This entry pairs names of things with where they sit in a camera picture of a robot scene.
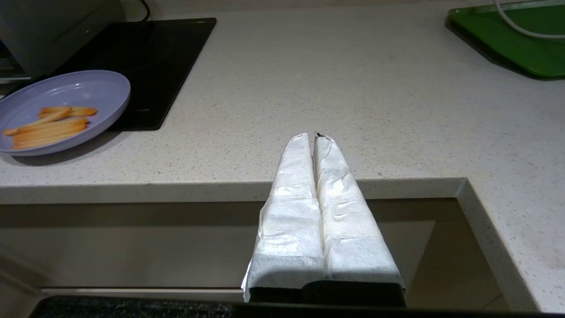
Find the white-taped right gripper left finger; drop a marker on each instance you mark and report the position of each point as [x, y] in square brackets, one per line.
[291, 229]

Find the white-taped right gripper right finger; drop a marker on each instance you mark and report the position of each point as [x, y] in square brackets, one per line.
[353, 229]

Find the black induction cooktop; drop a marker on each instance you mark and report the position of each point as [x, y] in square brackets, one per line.
[163, 62]

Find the beige cabinet front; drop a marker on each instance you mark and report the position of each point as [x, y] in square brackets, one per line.
[132, 247]

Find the purple plastic plate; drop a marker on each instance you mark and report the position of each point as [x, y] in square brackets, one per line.
[88, 88]

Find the green plastic tray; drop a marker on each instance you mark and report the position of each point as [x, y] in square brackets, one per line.
[512, 44]

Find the orange french fry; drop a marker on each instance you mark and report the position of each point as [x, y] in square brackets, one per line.
[84, 110]
[57, 131]
[39, 121]
[66, 125]
[48, 138]
[77, 114]
[35, 144]

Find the silver microwave oven body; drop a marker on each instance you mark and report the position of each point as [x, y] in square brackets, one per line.
[53, 31]

